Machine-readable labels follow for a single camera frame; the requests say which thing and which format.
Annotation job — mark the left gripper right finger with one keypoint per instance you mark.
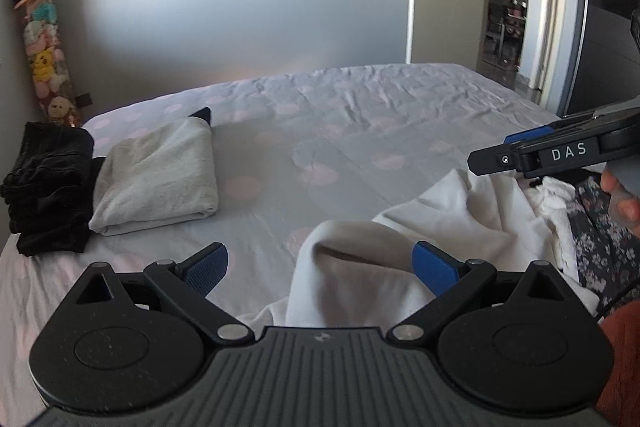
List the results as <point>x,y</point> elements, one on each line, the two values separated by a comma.
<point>518,343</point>

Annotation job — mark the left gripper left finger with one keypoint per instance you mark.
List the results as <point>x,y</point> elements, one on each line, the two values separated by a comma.
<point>126,342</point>

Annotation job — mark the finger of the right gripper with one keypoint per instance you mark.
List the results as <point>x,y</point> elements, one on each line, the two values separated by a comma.
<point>494,159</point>
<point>530,134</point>

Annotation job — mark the white sweatshirt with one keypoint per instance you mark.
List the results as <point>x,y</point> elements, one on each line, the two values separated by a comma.
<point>359,273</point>

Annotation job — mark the person's right hand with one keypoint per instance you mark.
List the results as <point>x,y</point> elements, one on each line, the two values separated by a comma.
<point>624,208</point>

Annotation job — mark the dark wardrobe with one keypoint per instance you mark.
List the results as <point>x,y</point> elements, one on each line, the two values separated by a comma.
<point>604,56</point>

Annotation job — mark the dark floral garment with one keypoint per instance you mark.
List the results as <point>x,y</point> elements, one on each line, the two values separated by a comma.
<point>590,248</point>

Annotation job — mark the red fuzzy pants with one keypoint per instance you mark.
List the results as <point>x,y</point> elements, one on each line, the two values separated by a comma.
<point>620,399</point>

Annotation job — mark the grey pink-dotted bed sheet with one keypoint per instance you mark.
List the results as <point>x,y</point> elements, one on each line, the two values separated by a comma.
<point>290,152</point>

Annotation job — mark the folded black garment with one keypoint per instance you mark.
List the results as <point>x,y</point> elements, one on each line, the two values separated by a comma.
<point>49,190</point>

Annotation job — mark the folded grey garment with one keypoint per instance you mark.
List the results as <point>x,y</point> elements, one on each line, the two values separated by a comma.
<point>165,177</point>

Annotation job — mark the plush toy hanging organizer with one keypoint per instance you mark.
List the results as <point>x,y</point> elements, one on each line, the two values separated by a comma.
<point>47,63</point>

